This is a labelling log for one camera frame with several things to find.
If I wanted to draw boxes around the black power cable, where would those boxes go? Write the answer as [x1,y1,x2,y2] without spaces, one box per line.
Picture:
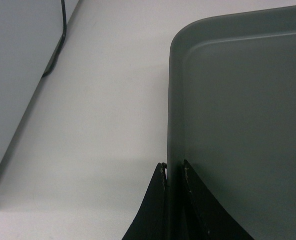
[40,0,68,78]

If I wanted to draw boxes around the grey rectangular serving tray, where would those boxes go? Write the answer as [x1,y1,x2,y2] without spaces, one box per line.
[167,5,296,240]

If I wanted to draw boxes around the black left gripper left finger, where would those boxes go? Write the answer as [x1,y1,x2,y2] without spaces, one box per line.
[123,162,167,240]

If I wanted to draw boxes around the white cash drawer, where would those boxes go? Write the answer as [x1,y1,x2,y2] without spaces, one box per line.
[0,0,77,163]

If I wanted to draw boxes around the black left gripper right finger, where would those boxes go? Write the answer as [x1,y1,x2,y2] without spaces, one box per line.
[182,160,253,240]

